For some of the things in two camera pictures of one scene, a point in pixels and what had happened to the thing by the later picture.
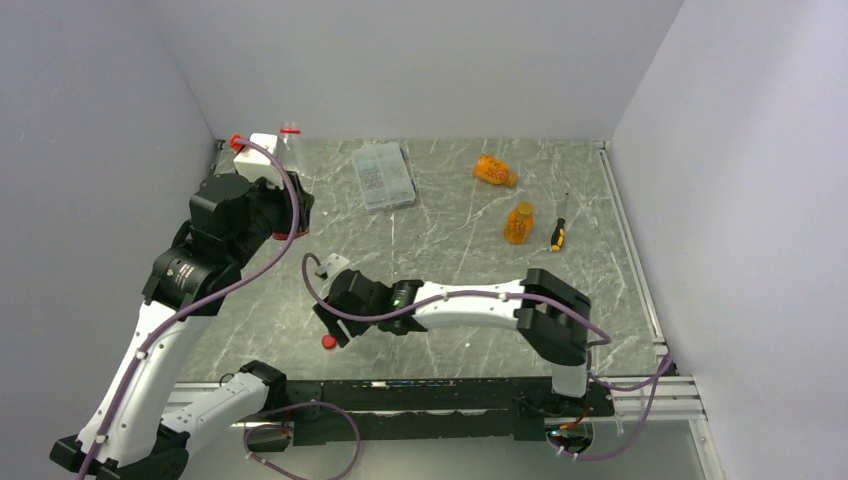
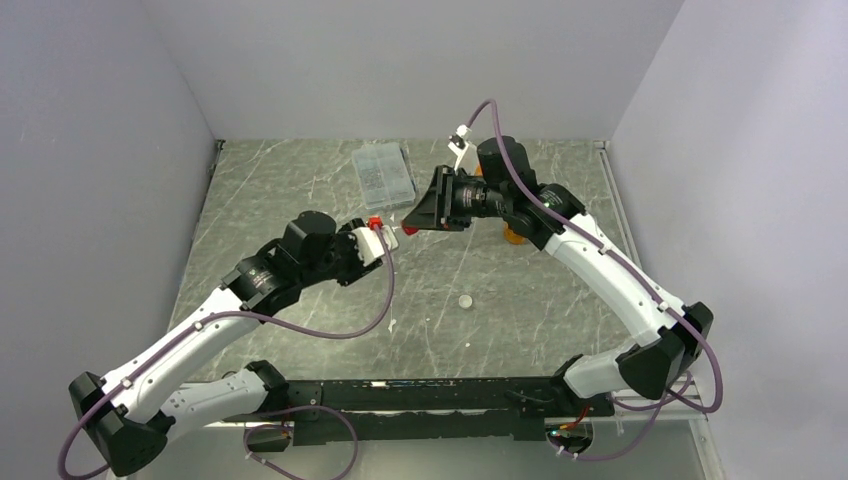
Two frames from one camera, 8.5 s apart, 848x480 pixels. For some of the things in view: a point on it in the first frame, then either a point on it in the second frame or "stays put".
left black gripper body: [276, 209] to [344, 259]
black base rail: [424, 411] stays put
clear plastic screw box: [384, 175] stays put
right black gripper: [334, 327] to [435, 210]
